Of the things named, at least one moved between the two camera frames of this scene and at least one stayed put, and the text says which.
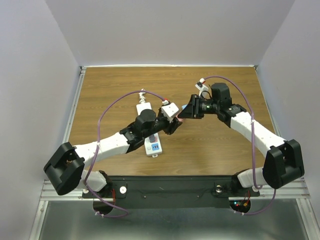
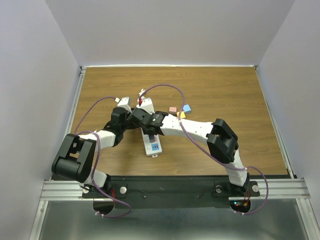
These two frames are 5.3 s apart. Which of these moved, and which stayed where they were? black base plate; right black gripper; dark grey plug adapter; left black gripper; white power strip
Moved: left black gripper; right black gripper
Stayed: white power strip; dark grey plug adapter; black base plate
